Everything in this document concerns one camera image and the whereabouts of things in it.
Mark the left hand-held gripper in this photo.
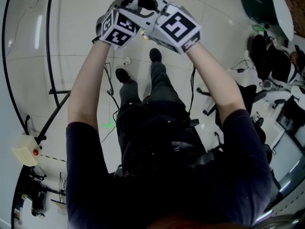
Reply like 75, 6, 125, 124
96, 5, 141, 48

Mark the person's navy t-shirt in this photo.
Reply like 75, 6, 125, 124
65, 108, 272, 229

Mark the person's left forearm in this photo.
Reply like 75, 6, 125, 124
68, 42, 112, 131

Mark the black robot equipment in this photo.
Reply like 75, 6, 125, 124
14, 168, 66, 221

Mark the white rounded machine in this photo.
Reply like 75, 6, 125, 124
259, 80, 301, 108

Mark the person's black shoe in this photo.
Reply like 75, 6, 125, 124
115, 68, 131, 83
149, 48, 163, 63

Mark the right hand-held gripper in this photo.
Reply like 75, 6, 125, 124
118, 0, 202, 55

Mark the person's right black shoe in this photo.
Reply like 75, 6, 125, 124
149, 48, 163, 63

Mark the person's left black shoe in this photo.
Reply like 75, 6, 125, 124
115, 68, 131, 83

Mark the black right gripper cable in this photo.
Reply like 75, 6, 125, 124
187, 65, 196, 114

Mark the black computer monitor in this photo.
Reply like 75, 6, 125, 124
276, 95, 305, 152

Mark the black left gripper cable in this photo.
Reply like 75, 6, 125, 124
103, 62, 121, 119

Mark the cream box with red button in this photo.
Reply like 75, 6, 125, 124
12, 134, 41, 167

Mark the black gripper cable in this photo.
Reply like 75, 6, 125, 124
187, 65, 196, 114
103, 62, 121, 119

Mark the person's right forearm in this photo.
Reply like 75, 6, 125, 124
185, 42, 246, 126

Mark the black office chair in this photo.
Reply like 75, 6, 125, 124
196, 83, 267, 138

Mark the whiteboard on black wheeled stand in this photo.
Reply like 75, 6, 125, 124
1, 0, 72, 138

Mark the dark green round bin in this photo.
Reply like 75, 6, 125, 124
240, 0, 295, 42

